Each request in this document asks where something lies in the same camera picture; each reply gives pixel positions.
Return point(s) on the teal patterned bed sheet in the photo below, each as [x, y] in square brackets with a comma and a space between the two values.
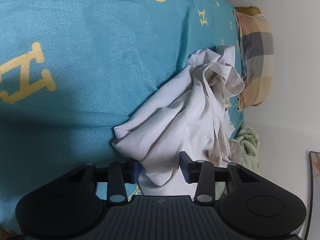
[72, 70]

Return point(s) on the checkered pillow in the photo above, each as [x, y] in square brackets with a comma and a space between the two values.
[257, 55]

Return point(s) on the framed wall poster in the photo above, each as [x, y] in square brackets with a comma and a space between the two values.
[312, 228]

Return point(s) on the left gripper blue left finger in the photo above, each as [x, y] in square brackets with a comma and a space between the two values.
[119, 174]

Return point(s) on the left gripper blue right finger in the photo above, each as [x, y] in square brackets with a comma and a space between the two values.
[199, 172]

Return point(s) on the green fleece blanket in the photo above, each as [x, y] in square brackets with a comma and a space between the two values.
[243, 149]

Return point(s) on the white shirt garment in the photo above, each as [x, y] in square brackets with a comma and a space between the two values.
[188, 114]

